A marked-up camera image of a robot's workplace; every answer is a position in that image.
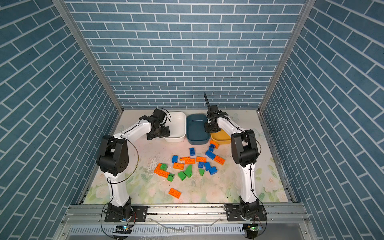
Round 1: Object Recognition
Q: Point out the green square brick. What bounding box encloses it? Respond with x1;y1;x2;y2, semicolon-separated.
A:
160;164;168;171

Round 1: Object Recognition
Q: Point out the yellow plastic bin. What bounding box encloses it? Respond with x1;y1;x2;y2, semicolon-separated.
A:
211;130;232;145

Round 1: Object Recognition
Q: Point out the green slope brick centre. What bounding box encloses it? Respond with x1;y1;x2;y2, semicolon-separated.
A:
184;165;193;178

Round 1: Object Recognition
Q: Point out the blue long brick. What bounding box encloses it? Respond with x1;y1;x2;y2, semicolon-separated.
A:
206;150;216;160

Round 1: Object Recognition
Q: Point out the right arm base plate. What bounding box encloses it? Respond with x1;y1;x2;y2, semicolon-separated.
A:
224;204;268;222

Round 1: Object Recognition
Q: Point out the white plastic bin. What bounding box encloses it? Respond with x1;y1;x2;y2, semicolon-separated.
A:
165;112;187;143

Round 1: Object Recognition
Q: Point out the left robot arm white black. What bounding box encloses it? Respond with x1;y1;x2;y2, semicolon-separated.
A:
97;108;172;222

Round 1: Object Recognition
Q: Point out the orange long brick left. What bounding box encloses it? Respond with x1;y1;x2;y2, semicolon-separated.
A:
154;163;169;178

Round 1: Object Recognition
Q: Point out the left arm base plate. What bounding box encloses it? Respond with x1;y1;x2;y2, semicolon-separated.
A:
103;204;148;223

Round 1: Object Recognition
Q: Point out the orange flat brick front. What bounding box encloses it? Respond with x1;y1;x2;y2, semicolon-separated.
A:
169;188;182;199

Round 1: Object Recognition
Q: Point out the dark teal plastic bin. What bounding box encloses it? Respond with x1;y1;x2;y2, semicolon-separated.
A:
186;114;211;145

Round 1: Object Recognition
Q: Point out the aluminium front rail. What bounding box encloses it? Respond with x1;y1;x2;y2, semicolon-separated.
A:
54;203;316;240

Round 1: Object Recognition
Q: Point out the green small brick lower left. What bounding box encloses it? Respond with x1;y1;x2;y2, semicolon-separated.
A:
167;173;175;182

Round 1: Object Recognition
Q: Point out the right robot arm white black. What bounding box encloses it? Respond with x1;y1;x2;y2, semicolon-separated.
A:
205;103;265;219

